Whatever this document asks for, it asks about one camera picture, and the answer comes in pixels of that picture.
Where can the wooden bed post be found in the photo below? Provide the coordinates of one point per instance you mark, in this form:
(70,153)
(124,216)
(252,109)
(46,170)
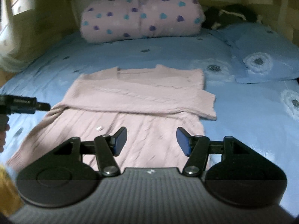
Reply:
(285,9)

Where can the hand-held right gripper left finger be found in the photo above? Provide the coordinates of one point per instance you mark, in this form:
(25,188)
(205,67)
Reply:
(120,142)

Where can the blue dandelion print pillow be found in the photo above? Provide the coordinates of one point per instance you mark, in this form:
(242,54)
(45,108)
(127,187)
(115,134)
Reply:
(268,51)

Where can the blue dandelion print bed sheet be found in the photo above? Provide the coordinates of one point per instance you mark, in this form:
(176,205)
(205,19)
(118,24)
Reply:
(245,112)

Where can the pink knitted cardigan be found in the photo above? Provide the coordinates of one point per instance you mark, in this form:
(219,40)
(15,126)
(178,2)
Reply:
(140,102)

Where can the pink heart print quilt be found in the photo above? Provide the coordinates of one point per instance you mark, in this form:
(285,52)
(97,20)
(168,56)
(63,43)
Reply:
(140,16)

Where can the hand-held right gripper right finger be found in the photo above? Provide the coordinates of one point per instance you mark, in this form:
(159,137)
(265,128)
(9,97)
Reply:
(183,142)

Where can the yellow cloth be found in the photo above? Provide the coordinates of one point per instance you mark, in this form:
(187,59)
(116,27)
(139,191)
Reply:
(8,191)

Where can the white drawer cabinet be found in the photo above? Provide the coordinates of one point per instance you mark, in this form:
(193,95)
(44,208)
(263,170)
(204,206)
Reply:
(22,3)

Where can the dark cloth with white trim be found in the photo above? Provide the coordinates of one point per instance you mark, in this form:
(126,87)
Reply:
(233,14)

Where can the person's left hand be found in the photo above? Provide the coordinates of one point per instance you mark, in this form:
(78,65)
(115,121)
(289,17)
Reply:
(2,140)

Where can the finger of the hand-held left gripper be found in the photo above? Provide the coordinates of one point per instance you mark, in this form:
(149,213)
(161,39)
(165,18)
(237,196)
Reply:
(43,107)

